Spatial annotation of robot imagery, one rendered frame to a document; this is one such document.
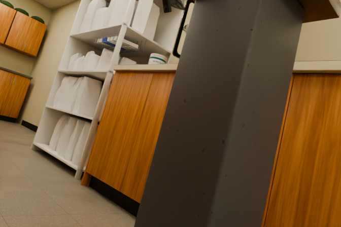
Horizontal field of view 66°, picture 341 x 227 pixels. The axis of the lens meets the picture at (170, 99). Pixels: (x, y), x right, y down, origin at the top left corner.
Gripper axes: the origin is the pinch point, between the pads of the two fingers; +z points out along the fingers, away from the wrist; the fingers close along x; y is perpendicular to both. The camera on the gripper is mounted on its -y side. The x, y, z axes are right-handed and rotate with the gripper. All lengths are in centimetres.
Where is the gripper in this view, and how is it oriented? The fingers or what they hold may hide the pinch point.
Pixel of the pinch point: (182, 9)
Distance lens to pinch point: 176.4
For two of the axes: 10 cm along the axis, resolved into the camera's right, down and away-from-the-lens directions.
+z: 6.6, 2.9, 6.9
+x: -7.0, -0.8, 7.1
